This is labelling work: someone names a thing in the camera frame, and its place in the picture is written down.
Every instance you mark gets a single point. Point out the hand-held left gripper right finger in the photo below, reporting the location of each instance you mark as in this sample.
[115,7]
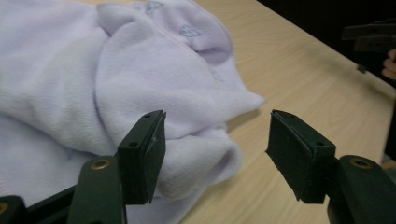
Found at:
[295,155]

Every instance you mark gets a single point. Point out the white towel with face print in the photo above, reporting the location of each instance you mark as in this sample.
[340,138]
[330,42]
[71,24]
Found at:
[134,71]

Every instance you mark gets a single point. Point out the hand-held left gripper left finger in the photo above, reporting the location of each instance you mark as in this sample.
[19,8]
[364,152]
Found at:
[141,158]

